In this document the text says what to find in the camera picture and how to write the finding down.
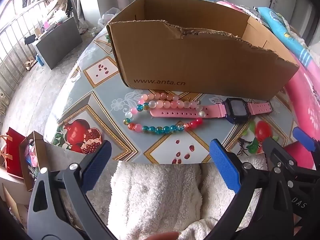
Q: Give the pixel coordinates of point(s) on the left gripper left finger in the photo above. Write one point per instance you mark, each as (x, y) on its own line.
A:
(47, 216)

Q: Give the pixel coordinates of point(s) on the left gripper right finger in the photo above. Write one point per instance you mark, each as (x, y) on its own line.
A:
(273, 216)

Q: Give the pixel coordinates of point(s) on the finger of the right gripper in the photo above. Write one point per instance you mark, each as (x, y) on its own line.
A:
(289, 165)
(309, 143)

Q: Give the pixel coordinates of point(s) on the pink strap smart watch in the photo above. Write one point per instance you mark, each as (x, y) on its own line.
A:
(235, 110)

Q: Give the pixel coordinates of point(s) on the brown paper bag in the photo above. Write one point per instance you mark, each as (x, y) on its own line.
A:
(33, 157)

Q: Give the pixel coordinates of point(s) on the red gift bag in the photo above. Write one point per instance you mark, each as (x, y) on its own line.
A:
(11, 154)

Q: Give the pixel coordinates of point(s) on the white fluffy towel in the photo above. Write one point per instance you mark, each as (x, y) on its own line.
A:
(136, 201)

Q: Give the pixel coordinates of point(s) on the fruit pattern tablecloth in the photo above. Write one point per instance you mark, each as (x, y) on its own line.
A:
(94, 105)

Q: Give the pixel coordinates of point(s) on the blue patterned pillow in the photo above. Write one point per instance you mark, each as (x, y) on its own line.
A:
(279, 28)

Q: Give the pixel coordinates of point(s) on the brown cardboard box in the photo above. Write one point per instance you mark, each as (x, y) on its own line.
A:
(198, 46)

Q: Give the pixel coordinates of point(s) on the dark grey cabinet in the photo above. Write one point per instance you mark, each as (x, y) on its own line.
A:
(57, 43)

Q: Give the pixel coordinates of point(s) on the white plastic bag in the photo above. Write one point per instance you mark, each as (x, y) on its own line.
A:
(107, 16)

